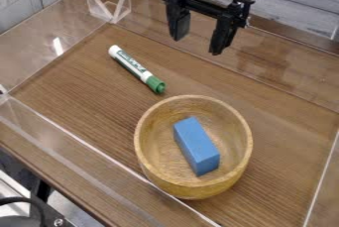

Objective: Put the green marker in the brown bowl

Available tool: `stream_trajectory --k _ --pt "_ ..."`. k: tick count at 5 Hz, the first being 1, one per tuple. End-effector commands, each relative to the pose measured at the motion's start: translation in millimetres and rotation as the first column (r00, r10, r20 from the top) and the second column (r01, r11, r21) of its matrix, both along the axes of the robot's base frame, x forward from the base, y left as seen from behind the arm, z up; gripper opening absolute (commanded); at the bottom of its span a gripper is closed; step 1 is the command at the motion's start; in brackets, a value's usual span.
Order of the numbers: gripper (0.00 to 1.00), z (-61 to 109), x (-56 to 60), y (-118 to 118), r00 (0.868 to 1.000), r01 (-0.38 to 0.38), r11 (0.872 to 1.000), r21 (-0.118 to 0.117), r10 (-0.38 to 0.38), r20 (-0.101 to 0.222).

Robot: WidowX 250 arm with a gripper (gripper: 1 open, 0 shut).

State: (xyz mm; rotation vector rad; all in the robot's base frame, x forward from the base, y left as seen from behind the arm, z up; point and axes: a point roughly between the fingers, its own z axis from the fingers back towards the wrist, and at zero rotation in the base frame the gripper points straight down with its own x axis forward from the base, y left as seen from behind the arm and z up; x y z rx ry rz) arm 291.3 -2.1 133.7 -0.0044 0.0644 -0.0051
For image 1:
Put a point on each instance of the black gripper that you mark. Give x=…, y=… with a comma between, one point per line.
x=212, y=8

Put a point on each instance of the green Expo marker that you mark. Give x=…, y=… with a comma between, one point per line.
x=138, y=71

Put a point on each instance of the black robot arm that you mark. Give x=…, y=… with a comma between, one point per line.
x=230, y=14

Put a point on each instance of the brown wooden bowl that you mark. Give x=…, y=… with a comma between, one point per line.
x=158, y=155

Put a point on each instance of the blue rectangular block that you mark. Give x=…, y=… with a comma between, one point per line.
x=196, y=146

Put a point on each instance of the clear acrylic tray wall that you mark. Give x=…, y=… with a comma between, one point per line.
x=70, y=105

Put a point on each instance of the black metal table frame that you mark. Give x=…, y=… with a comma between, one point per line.
x=42, y=215

